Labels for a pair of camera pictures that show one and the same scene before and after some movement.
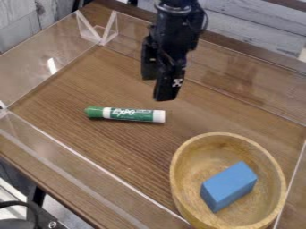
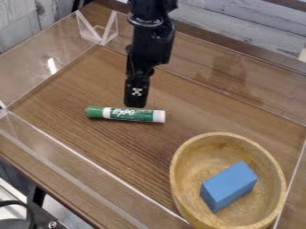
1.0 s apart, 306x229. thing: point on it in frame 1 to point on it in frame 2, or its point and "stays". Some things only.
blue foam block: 228,187 stays
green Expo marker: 147,115 stays
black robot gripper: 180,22 to 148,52
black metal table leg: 39,196 stays
